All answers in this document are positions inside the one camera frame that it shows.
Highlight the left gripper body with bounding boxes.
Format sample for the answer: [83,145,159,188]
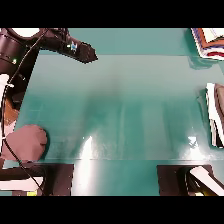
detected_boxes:
[71,40,99,65]

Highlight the black cable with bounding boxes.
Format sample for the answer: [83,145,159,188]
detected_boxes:
[0,29,48,197]

